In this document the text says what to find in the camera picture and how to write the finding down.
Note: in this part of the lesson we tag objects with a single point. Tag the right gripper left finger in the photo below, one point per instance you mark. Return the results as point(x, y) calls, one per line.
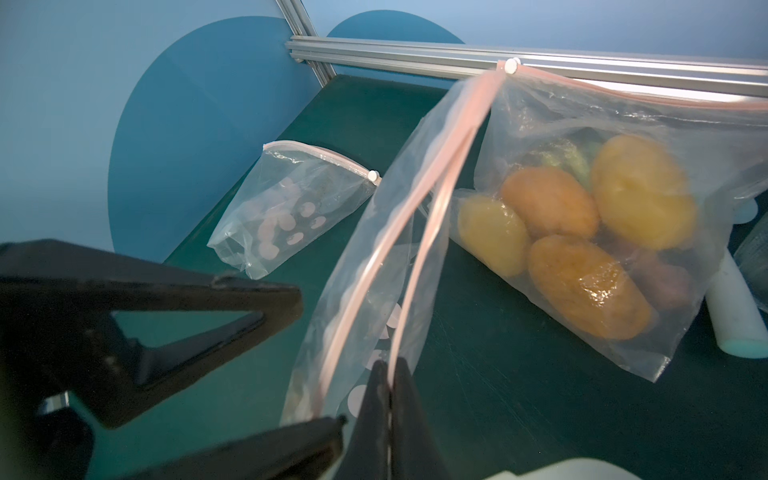
point(367, 456)

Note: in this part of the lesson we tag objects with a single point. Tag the aluminium back frame rail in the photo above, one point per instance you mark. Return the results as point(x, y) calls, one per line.
point(455, 61)

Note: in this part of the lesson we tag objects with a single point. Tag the large orange potato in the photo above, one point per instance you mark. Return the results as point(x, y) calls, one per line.
point(551, 201)

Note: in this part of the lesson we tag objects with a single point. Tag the yellow green potato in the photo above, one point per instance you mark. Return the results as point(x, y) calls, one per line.
point(642, 194)

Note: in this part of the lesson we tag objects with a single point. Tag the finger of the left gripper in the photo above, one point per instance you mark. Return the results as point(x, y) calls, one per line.
point(120, 333)
point(300, 451)

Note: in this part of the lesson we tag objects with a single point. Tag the clear zipper bag pink zipper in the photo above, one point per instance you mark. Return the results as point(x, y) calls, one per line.
point(721, 146)

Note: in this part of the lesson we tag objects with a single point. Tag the ribbed glass vase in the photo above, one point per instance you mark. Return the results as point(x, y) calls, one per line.
point(752, 261)

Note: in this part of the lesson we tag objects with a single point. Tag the light blue toy trowel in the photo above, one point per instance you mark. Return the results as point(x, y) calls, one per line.
point(738, 323)

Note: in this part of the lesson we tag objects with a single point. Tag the white perforated plastic basket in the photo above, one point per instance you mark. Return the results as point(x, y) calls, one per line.
point(572, 469)

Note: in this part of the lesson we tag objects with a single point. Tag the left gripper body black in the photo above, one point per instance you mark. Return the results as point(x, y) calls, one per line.
point(56, 445)

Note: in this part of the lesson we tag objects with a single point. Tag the spare clear zipper bag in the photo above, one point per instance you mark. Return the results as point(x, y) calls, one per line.
point(392, 263)

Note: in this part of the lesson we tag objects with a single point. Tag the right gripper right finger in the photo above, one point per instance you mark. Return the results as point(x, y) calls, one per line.
point(414, 454)

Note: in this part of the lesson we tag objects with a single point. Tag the left aluminium frame post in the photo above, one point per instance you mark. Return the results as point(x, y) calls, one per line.
point(301, 25)

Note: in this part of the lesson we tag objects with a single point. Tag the green toy garden fork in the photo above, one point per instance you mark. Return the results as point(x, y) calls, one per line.
point(565, 155)

